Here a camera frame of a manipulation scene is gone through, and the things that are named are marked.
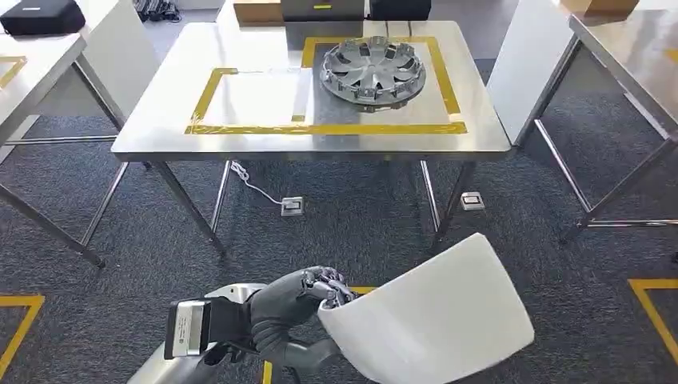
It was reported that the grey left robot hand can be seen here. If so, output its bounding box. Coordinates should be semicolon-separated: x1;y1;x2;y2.
249;265;357;373

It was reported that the white curved plastic panel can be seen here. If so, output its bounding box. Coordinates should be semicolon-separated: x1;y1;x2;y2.
317;232;536;384

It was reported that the steel floor socket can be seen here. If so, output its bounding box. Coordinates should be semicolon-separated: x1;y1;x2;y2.
280;196;306;218
460;191;486;213

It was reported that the steel table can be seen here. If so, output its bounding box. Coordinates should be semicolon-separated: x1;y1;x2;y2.
0;31;131;270
110;20;512;262
532;7;678;246

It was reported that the silver wheel hubcap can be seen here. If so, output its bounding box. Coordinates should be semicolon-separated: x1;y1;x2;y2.
318;35;428;112

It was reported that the yellow floor tape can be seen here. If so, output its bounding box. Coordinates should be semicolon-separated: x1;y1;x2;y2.
628;278;678;368
0;294;46;378

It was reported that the brown cardboard box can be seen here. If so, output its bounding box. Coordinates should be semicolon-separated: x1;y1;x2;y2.
560;0;640;15
232;0;285;26

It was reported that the grey box with yellow label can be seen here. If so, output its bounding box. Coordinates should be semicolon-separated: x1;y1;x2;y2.
280;0;367;23

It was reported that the white upright board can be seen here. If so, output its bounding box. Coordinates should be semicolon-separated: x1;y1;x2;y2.
74;0;161;131
485;0;582;146

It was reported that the black box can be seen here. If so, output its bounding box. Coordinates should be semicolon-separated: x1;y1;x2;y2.
368;0;433;22

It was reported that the black soft case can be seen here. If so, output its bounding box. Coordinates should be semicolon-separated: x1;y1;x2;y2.
0;0;87;38

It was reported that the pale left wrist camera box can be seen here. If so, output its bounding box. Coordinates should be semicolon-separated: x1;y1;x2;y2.
163;299;213;362

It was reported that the white socket cable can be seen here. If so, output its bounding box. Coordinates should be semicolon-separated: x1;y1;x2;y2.
229;161;285;207

